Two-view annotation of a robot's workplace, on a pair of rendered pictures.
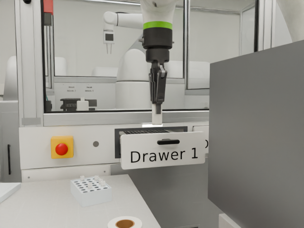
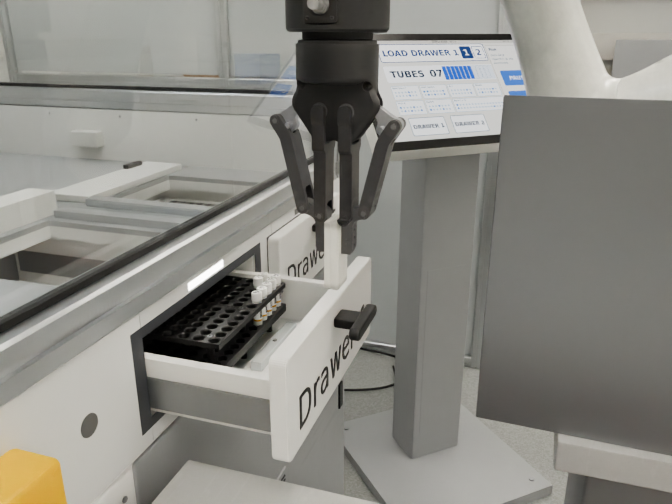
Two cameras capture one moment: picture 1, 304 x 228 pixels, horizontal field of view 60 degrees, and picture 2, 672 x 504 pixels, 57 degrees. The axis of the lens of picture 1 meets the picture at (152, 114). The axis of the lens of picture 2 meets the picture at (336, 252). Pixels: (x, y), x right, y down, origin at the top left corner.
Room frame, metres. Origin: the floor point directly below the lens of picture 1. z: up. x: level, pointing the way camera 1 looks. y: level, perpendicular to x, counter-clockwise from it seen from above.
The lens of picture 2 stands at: (0.52, 0.47, 1.20)
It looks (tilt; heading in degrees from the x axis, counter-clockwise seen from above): 19 degrees down; 304
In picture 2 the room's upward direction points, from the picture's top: straight up
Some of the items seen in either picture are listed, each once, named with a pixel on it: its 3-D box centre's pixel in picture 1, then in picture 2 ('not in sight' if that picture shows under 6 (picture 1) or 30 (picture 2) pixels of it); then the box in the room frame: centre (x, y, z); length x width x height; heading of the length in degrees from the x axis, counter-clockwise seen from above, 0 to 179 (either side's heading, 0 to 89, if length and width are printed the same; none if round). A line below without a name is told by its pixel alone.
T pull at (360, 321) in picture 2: (167, 141); (352, 320); (0.84, -0.05, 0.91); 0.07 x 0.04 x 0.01; 106
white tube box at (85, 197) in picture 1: (90, 190); not in sight; (0.75, 0.18, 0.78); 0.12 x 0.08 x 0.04; 31
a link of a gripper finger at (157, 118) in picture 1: (157, 114); (339, 252); (0.84, -0.02, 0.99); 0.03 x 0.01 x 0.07; 105
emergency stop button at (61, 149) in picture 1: (61, 149); not in sight; (0.87, 0.30, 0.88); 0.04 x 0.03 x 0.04; 106
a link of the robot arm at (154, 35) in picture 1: (156, 40); (336, 3); (0.84, -0.01, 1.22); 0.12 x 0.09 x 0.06; 105
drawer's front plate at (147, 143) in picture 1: (164, 149); (329, 342); (0.87, -0.04, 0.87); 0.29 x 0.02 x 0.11; 106
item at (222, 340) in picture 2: not in sight; (248, 311); (0.96, -0.02, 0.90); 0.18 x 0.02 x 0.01; 106
